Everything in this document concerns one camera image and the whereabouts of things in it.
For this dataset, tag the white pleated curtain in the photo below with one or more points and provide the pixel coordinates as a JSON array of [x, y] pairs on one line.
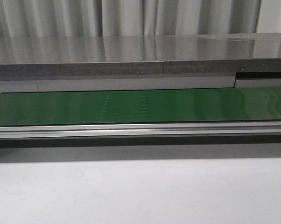
[[44, 18]]

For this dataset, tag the grey conveyor back rail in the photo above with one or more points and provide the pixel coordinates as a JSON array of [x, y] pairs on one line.
[[141, 82]]

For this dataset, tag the aluminium conveyor front rail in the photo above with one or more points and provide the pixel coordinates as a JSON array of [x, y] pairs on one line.
[[140, 129]]

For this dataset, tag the green conveyor belt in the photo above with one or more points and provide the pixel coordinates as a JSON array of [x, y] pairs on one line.
[[142, 106]]

